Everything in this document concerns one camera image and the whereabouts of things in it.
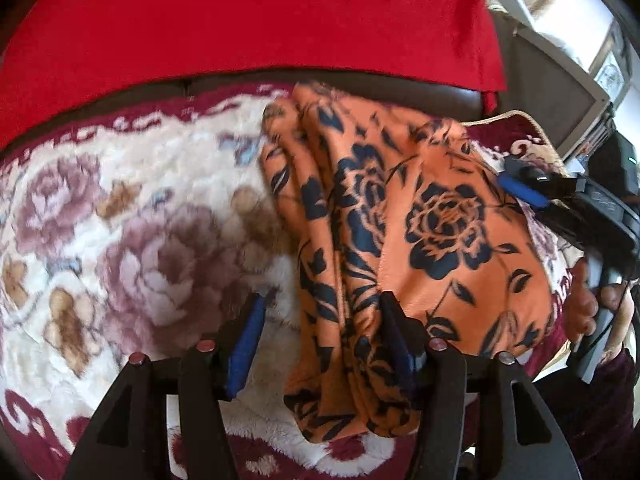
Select orange floral blouse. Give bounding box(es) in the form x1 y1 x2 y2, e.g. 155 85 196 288
260 81 558 446

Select floral plush blanket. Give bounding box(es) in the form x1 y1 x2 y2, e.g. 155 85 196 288
0 82 576 480

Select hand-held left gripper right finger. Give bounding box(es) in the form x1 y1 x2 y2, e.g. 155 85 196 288
378 290 583 480

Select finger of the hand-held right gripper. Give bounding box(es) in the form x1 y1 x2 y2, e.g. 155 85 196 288
496 159 553 211

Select red plush blanket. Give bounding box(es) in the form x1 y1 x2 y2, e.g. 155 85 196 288
0 0 506 148

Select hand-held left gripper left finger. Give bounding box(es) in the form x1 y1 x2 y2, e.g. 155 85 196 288
62 291 268 480

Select person's right hand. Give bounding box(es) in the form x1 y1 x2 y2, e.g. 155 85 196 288
564 259 640 361

